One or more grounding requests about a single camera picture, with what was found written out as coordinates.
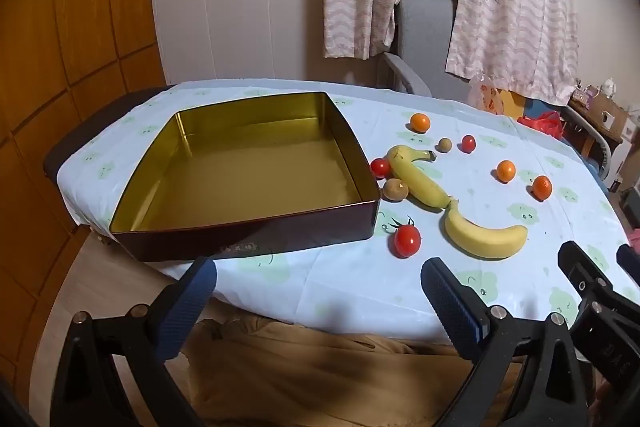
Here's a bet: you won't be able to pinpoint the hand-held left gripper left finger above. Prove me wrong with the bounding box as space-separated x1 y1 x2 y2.
50 255 218 427

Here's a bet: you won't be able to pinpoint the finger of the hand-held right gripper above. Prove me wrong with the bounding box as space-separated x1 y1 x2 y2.
557 240 640 388
616 244 640 285

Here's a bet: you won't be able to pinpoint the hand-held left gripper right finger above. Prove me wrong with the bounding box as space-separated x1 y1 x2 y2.
420 257 588 427

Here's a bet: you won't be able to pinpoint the spotted yellow banana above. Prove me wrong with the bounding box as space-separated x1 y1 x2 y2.
387 145 455 210

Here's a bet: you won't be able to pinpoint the large brown longan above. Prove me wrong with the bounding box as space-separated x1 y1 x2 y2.
382 177 409 202

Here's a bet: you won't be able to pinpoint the gold tin box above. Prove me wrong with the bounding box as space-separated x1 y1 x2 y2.
109 92 380 263

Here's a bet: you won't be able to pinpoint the white green-print tablecloth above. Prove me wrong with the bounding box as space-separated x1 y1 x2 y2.
56 79 628 345

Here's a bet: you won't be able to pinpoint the brown pants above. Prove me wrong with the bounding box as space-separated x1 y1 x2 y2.
170 297 506 427

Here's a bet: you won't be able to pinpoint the cluttered shelf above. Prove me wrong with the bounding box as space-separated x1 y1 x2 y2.
567 77 638 145

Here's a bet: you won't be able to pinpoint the red plastic bag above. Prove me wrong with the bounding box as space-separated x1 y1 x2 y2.
516 109 565 139

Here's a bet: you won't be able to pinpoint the yellow box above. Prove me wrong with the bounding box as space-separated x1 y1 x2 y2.
500 89 527 120

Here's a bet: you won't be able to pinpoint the black table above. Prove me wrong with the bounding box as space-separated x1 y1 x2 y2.
43 84 173 190

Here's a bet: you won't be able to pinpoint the clear red-print plastic bag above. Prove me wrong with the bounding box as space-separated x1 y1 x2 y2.
467 73 506 115

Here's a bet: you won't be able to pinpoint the grey chair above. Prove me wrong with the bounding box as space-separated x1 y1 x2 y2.
382 0 471 98

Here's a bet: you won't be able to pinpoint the wooden wardrobe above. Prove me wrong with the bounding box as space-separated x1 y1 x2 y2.
0 0 168 358

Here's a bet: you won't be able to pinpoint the grey curved frame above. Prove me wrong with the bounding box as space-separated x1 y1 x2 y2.
565 104 618 180

